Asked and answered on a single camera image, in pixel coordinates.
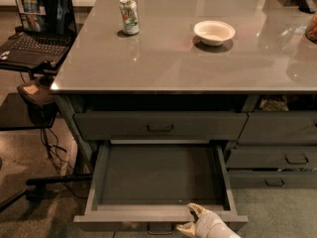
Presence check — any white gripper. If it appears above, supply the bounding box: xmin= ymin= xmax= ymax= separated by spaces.
xmin=176 ymin=203 xmax=237 ymax=238

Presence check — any grey drawer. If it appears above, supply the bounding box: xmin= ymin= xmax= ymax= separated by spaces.
xmin=228 ymin=171 xmax=317 ymax=188
xmin=74 ymin=144 xmax=248 ymax=235
xmin=73 ymin=111 xmax=247 ymax=140
xmin=226 ymin=146 xmax=317 ymax=170
xmin=239 ymin=111 xmax=317 ymax=145

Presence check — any black open laptop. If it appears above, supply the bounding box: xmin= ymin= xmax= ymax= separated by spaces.
xmin=0 ymin=0 xmax=77 ymax=69

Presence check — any snack bag under counter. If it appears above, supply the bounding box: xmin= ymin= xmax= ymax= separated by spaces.
xmin=260 ymin=96 xmax=288 ymax=111

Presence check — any white paper bowl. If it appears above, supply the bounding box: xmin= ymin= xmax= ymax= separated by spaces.
xmin=193 ymin=21 xmax=236 ymax=47

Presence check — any black device with sticky note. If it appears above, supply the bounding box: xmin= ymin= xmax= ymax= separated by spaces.
xmin=17 ymin=77 xmax=57 ymax=124

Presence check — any black laptop stand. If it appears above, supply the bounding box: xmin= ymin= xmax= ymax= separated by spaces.
xmin=0 ymin=60 xmax=92 ymax=211

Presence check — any green white soda can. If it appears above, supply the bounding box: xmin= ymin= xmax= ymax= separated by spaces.
xmin=119 ymin=0 xmax=139 ymax=35

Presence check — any brown item at counter edge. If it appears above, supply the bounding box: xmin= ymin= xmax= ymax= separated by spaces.
xmin=305 ymin=14 xmax=317 ymax=43

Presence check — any grey counter cabinet frame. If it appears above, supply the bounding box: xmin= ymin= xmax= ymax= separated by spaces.
xmin=53 ymin=93 xmax=317 ymax=192

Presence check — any black floor cable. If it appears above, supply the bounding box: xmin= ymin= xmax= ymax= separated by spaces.
xmin=40 ymin=128 xmax=87 ymax=201

